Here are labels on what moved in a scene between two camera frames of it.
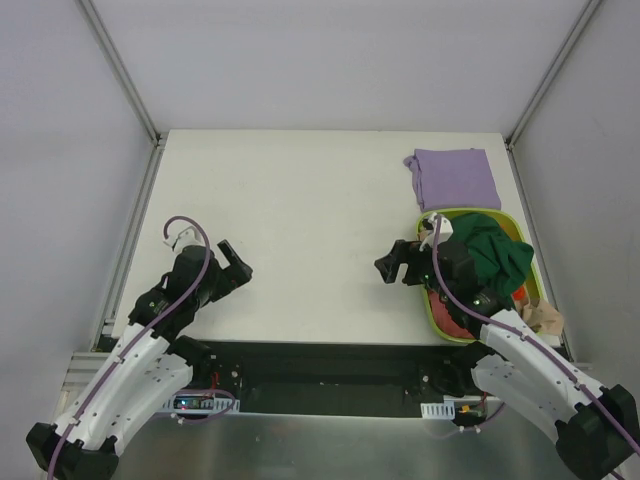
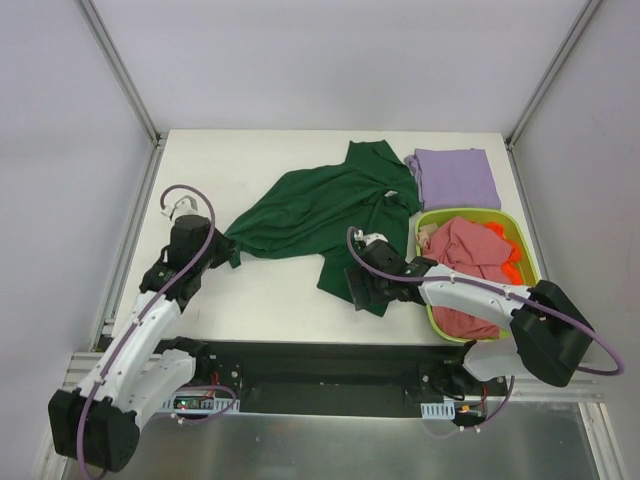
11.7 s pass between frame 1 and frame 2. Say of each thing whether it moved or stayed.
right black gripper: moved
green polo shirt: moved
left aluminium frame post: stayed
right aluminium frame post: stayed
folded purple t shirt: stayed
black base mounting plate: stayed
